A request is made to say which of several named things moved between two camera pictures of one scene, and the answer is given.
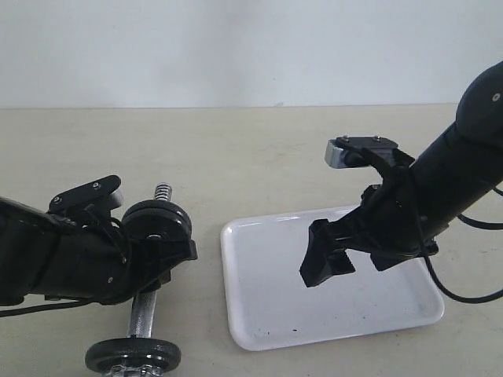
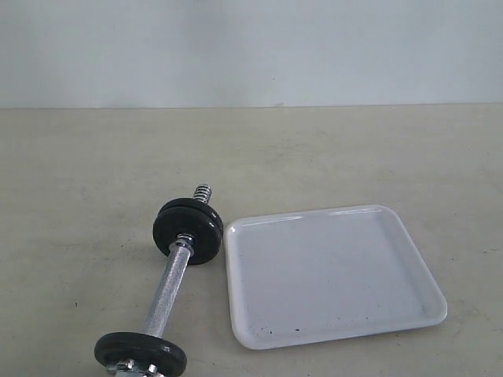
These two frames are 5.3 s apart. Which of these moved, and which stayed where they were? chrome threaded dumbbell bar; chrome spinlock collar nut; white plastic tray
Moved: chrome threaded dumbbell bar
Stayed: chrome spinlock collar nut; white plastic tray
